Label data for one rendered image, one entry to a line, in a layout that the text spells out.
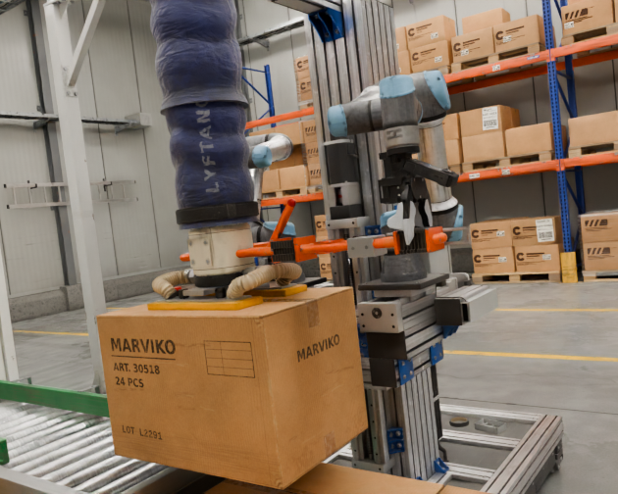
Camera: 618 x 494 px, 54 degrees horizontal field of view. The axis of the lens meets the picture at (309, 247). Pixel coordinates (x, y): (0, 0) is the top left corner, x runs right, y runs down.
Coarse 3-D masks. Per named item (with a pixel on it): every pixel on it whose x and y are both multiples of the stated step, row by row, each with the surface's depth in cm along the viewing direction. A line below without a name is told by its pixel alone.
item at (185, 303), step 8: (184, 288) 165; (216, 288) 155; (224, 288) 155; (176, 296) 171; (184, 296) 163; (192, 296) 166; (200, 296) 164; (208, 296) 162; (216, 296) 155; (224, 296) 155; (248, 296) 153; (256, 296) 154; (152, 304) 165; (160, 304) 163; (168, 304) 161; (176, 304) 159; (184, 304) 157; (192, 304) 155; (200, 304) 154; (208, 304) 152; (216, 304) 150; (224, 304) 149; (232, 304) 147; (240, 304) 147; (248, 304) 149; (256, 304) 152
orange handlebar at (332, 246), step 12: (324, 240) 146; (336, 240) 144; (384, 240) 133; (444, 240) 128; (240, 252) 159; (252, 252) 156; (264, 252) 154; (300, 252) 148; (312, 252) 146; (324, 252) 143; (336, 252) 144
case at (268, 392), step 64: (128, 320) 161; (192, 320) 147; (256, 320) 135; (320, 320) 153; (128, 384) 164; (192, 384) 149; (256, 384) 137; (320, 384) 151; (128, 448) 166; (192, 448) 152; (256, 448) 139; (320, 448) 149
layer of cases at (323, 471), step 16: (320, 464) 180; (224, 480) 176; (304, 480) 170; (320, 480) 168; (336, 480) 167; (352, 480) 166; (368, 480) 165; (384, 480) 164; (400, 480) 163; (416, 480) 162
